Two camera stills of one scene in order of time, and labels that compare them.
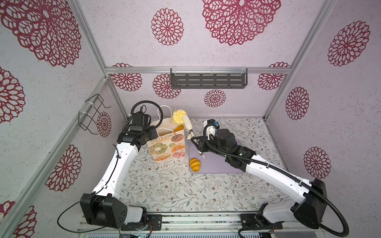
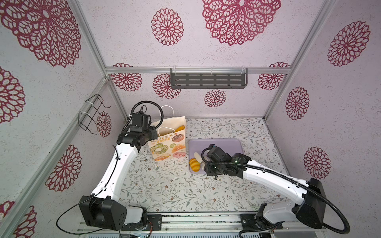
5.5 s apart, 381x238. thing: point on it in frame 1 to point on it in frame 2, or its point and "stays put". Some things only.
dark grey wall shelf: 209,78 stays put
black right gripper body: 205,147 to 211,169
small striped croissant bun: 195,164 stays put
